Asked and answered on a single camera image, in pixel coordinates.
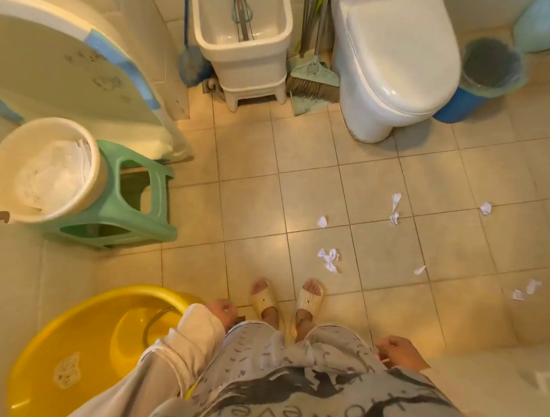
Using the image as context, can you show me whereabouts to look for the person's left hand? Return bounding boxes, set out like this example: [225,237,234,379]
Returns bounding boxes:
[203,297,241,332]

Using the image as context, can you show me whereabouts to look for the person's right hand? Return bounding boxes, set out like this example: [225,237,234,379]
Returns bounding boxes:
[372,334,433,374]

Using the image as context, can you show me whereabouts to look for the white paper scraps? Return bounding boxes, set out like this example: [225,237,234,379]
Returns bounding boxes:
[311,76,550,305]

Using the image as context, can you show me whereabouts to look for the green dustpan with steel handle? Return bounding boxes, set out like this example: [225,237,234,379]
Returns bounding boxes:
[290,0,342,121]

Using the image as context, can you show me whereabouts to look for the green broom with steel handle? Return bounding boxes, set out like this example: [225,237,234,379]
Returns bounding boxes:
[284,0,349,103]

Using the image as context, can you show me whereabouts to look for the blue lined trash bin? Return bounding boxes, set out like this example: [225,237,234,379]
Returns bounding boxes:
[432,32,532,131]

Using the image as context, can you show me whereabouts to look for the person's left forearm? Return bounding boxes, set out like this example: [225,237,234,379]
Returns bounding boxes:
[93,295,230,417]

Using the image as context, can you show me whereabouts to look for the beige tiled floor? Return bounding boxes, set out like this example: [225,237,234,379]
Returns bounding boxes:
[35,0,550,384]

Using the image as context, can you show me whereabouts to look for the cream rubber slipper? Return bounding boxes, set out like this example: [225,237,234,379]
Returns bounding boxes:
[290,277,326,343]
[247,276,290,332]

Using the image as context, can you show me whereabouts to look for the grey patterned trousers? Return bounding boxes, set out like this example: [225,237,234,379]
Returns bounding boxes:
[188,312,392,417]

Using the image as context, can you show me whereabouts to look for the green plastic stool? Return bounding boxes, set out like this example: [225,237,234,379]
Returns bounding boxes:
[36,134,186,256]

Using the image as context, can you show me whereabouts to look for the yellow plastic tub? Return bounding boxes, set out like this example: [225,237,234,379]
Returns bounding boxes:
[3,273,206,417]

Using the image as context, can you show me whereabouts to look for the white crumpled cloth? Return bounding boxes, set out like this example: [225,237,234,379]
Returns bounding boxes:
[13,133,95,217]

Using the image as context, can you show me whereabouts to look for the blue mop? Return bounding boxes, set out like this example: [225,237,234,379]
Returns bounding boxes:
[172,0,222,91]

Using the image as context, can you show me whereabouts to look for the white round basin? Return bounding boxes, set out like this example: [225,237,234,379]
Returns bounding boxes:
[0,112,114,232]

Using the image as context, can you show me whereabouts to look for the white baby bathtub blue trim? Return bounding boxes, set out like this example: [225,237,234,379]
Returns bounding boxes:
[0,0,206,166]

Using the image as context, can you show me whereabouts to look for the white toilet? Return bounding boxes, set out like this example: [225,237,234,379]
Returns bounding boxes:
[318,0,469,152]

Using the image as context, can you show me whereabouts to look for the grey shower hose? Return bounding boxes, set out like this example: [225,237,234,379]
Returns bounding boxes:
[141,304,176,351]

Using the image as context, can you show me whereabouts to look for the steel mop handle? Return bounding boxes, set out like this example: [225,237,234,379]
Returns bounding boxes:
[224,0,257,44]

